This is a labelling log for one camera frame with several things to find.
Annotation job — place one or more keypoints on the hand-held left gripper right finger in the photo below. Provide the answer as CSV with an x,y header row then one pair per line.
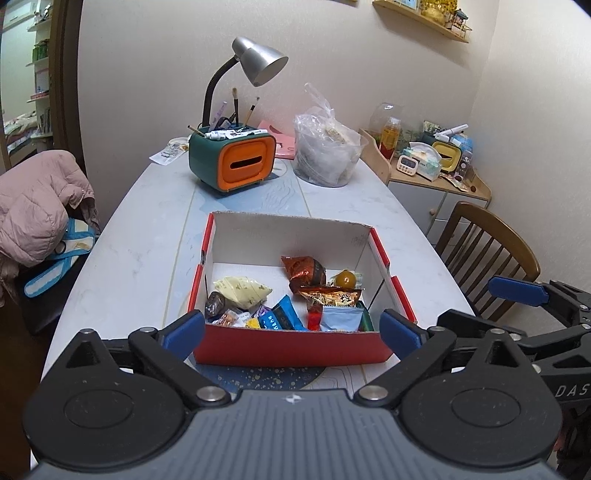
x,y
401,332

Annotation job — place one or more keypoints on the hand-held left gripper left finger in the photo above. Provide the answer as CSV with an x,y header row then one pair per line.
x,y
184,330

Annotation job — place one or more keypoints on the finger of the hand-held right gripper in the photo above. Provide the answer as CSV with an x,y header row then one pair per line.
x,y
475,327
515,290

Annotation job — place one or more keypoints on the small dark brown snack packet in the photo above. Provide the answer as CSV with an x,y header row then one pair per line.
x,y
214,304

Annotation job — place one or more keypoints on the small orange candy packet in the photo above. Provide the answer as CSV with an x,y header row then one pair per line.
x,y
228,318

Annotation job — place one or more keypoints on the light blue snack packet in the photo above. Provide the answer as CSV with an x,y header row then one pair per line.
x,y
339,318

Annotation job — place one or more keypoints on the small yellow snack packet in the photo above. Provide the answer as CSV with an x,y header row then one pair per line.
x,y
253,323

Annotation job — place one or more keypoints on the pale yellow snack packet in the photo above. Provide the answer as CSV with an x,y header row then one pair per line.
x,y
242,290

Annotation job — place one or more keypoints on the red orange snack packet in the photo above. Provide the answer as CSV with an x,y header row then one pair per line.
x,y
332,297

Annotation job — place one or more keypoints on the egg yolk pastry packet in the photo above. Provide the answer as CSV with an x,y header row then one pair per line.
x,y
344,279

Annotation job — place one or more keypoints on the red cardboard box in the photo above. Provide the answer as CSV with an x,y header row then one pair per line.
x,y
286,346

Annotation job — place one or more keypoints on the dark red foil snack packet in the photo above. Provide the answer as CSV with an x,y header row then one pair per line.
x,y
302,272

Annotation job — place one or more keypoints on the wooden chair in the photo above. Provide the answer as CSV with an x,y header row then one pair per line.
x,y
508,235

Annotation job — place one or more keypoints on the dark blue round placemat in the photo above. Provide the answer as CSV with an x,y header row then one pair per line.
x,y
268,378

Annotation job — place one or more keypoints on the blue white tote bag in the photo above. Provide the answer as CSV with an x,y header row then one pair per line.
x,y
76,233

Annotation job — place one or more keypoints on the yellow retro tissue box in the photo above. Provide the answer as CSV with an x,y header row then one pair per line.
x,y
448,157

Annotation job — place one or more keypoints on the blue patterned pouch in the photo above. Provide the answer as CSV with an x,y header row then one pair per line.
x,y
463,146

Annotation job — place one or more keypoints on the soft tissue pack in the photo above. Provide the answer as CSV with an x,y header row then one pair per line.
x,y
427,162

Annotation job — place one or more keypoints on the white kitchen timer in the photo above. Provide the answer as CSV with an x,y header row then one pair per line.
x,y
407,165

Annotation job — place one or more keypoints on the white thermometer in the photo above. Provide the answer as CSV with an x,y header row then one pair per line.
x,y
452,130

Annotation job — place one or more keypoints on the paper leaflet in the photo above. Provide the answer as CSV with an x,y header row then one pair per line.
x,y
168,152

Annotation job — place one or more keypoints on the green orange desk organizer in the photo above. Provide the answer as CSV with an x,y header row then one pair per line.
x,y
244,161

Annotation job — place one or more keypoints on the orange drink bottle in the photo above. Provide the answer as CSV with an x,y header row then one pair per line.
x,y
390,141

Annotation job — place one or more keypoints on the clear plastic bag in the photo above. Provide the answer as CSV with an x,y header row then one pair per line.
x,y
328,152

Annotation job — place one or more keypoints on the pink padded jacket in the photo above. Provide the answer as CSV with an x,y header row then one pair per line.
x,y
32,207

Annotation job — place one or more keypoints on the white tube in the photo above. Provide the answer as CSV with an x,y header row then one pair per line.
x,y
235,134

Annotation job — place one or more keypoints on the pink folder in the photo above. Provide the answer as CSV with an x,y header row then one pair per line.
x,y
282,143

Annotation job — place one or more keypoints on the clear plastic container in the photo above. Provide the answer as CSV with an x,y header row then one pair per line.
x,y
385,110

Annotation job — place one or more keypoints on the paint brush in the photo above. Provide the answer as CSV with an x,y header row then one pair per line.
x,y
235,106
251,110

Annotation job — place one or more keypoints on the small lantern ornament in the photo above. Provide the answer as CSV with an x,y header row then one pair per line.
x,y
460,23

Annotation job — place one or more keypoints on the silver desk lamp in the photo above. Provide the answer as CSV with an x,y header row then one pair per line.
x,y
261,57

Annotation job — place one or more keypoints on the gold tree ornament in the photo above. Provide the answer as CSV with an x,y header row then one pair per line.
x,y
436,9

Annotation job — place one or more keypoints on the white storage shelving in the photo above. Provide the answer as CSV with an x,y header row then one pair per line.
x,y
41,50

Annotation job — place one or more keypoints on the wooden door frame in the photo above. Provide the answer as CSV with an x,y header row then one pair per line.
x,y
69,69

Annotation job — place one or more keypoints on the wooden wall shelf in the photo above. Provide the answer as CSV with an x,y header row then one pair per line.
x,y
415,14

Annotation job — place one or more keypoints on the small photo frame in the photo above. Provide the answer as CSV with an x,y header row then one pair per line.
x,y
408,3

